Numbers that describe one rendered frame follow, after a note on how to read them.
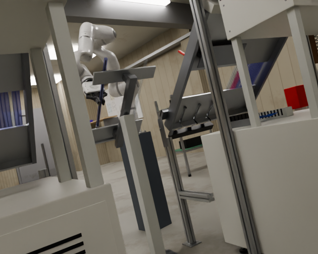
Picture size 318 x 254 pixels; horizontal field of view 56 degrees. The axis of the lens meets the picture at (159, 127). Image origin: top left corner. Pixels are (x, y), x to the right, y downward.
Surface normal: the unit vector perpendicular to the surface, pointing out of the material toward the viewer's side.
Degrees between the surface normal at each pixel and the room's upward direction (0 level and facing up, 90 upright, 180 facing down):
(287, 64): 90
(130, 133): 90
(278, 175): 90
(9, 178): 90
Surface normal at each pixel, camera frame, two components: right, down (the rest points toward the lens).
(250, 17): -0.84, 0.19
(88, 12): 0.63, -0.15
